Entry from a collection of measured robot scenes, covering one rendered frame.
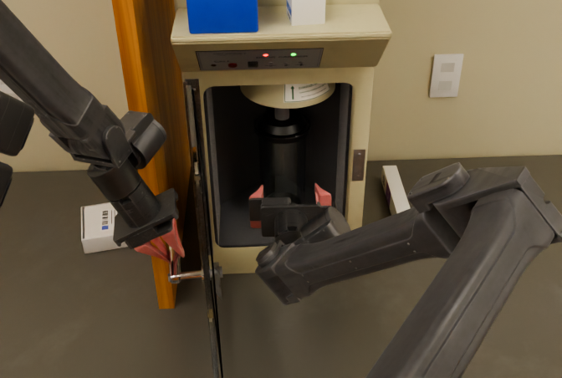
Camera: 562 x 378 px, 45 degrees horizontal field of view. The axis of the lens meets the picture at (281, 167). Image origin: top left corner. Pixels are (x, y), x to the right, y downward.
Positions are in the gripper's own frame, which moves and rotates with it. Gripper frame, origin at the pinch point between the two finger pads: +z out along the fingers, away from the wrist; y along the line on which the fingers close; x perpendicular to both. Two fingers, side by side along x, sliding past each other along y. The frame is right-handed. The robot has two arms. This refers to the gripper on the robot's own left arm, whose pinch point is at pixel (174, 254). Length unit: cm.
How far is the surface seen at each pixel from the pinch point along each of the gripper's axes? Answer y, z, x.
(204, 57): -17.4, -21.1, -13.9
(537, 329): -48, 50, 1
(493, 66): -70, 32, -58
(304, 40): -32.2, -18.7, -8.6
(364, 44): -39.9, -13.6, -9.1
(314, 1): -35.8, -22.3, -11.4
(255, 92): -20.4, -6.1, -25.4
